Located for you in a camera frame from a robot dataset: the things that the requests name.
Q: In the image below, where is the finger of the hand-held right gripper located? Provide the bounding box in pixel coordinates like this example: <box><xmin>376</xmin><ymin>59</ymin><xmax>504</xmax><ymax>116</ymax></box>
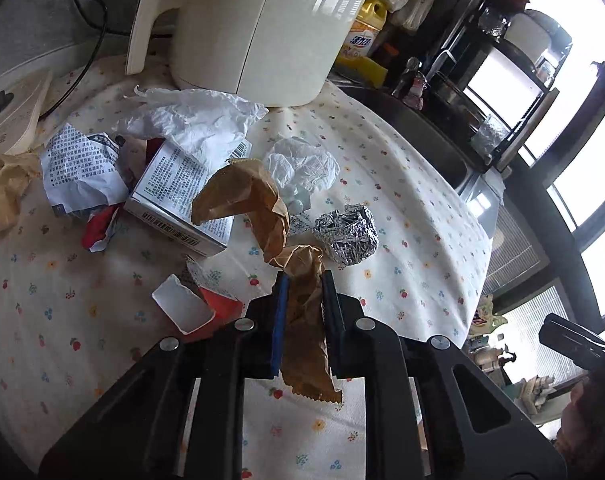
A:
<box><xmin>539</xmin><ymin>312</ymin><xmax>605</xmax><ymax>373</ymax></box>

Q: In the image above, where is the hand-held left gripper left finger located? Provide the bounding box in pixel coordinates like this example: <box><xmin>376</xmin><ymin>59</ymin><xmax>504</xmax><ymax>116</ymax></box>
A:
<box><xmin>37</xmin><ymin>270</ymin><xmax>290</xmax><ymax>480</ymax></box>

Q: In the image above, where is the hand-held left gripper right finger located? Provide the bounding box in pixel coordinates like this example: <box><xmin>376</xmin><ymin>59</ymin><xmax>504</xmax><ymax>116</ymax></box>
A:
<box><xmin>321</xmin><ymin>270</ymin><xmax>568</xmax><ymax>480</ymax></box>

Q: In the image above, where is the brown paper wrapper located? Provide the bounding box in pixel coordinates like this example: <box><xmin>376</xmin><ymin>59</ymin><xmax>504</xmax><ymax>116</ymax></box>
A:
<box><xmin>191</xmin><ymin>158</ymin><xmax>343</xmax><ymax>403</ymax></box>

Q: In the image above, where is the aluminium foil ball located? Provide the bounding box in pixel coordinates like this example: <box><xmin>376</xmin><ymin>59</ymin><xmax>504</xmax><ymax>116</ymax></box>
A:
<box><xmin>313</xmin><ymin>203</ymin><xmax>379</xmax><ymax>266</ymax></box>

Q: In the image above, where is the clear printed wrapper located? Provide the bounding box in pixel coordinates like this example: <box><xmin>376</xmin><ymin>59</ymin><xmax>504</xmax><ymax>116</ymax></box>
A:
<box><xmin>185</xmin><ymin>255</ymin><xmax>243</xmax><ymax>306</ymax></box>

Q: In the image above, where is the colourful refill pouch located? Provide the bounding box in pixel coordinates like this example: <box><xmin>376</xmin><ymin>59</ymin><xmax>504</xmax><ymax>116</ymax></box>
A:
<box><xmin>471</xmin><ymin>294</ymin><xmax>508</xmax><ymax>333</ymax></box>

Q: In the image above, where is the white red carton piece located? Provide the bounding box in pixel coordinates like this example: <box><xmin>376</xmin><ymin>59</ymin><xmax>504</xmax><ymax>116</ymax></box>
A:
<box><xmin>151</xmin><ymin>274</ymin><xmax>244</xmax><ymax>336</ymax></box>

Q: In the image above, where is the floral tablecloth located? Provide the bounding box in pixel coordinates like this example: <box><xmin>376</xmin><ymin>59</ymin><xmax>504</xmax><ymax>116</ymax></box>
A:
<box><xmin>0</xmin><ymin>55</ymin><xmax>491</xmax><ymax>480</ymax></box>

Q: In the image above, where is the white window blind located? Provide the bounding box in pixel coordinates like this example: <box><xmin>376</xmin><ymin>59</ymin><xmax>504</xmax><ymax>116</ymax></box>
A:
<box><xmin>483</xmin><ymin>200</ymin><xmax>583</xmax><ymax>386</ymax></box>

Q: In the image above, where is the pill blister pack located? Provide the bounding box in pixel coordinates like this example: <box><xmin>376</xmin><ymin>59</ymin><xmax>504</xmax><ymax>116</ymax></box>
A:
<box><xmin>280</xmin><ymin>182</ymin><xmax>323</xmax><ymax>238</ymax></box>

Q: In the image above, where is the crumpled white plastic bag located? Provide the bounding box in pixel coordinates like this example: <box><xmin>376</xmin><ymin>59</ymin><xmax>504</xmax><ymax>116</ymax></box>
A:
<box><xmin>262</xmin><ymin>135</ymin><xmax>341</xmax><ymax>193</ymax></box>

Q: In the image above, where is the grey sink cabinet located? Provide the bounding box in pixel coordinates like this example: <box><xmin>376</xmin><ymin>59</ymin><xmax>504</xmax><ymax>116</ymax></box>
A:
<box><xmin>457</xmin><ymin>170</ymin><xmax>506</xmax><ymax>241</ymax></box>

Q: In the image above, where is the blue white printed box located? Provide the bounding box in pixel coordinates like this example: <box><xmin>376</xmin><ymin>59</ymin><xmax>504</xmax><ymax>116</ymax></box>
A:
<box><xmin>124</xmin><ymin>137</ymin><xmax>253</xmax><ymax>258</ymax></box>

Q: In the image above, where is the steel sink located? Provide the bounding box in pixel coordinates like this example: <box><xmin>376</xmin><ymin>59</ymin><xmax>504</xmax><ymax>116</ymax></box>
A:
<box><xmin>333</xmin><ymin>80</ymin><xmax>468</xmax><ymax>186</ymax></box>

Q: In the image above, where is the red white wrapper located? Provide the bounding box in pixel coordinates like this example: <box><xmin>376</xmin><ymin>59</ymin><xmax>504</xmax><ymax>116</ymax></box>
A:
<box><xmin>81</xmin><ymin>202</ymin><xmax>126</xmax><ymax>253</ymax></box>

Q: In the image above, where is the white crumpled tissue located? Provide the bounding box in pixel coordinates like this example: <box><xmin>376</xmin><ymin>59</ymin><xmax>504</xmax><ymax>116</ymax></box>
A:
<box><xmin>113</xmin><ymin>86</ymin><xmax>269</xmax><ymax>171</ymax></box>

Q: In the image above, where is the foil sheet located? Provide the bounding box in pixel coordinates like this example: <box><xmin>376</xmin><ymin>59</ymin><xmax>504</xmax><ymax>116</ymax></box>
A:
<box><xmin>470</xmin><ymin>115</ymin><xmax>511</xmax><ymax>153</ymax></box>

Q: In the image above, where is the yellow sponge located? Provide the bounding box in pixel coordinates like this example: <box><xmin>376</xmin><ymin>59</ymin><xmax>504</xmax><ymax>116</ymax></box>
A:
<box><xmin>335</xmin><ymin>55</ymin><xmax>388</xmax><ymax>86</ymax></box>

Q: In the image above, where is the black dish rack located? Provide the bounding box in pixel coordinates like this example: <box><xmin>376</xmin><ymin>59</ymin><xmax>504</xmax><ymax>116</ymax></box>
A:
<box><xmin>433</xmin><ymin>0</ymin><xmax>573</xmax><ymax>171</ymax></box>

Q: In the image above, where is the crumpled printed paper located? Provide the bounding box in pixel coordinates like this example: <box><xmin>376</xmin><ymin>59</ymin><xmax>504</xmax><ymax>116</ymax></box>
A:
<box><xmin>40</xmin><ymin>122</ymin><xmax>130</xmax><ymax>218</ymax></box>

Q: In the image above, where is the chrome faucet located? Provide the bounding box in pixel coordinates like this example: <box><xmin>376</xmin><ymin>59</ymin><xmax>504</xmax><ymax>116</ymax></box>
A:
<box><xmin>423</xmin><ymin>50</ymin><xmax>456</xmax><ymax>91</ymax></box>

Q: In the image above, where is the yellow detergent bottle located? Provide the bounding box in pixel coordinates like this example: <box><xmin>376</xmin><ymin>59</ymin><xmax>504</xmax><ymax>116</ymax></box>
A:
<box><xmin>335</xmin><ymin>0</ymin><xmax>393</xmax><ymax>61</ymax></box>

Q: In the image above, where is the cream air fryer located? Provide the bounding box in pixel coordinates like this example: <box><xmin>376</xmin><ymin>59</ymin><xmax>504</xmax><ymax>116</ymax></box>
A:
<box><xmin>125</xmin><ymin>0</ymin><xmax>387</xmax><ymax>108</ymax></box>

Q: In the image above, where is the crumpled brown paper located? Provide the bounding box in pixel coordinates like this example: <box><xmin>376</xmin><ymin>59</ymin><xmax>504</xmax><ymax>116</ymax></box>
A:
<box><xmin>0</xmin><ymin>152</ymin><xmax>43</xmax><ymax>233</ymax></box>

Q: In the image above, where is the black power cable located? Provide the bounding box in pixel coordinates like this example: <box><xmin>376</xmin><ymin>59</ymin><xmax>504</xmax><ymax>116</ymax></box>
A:
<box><xmin>20</xmin><ymin>0</ymin><xmax>133</xmax><ymax>121</ymax></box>

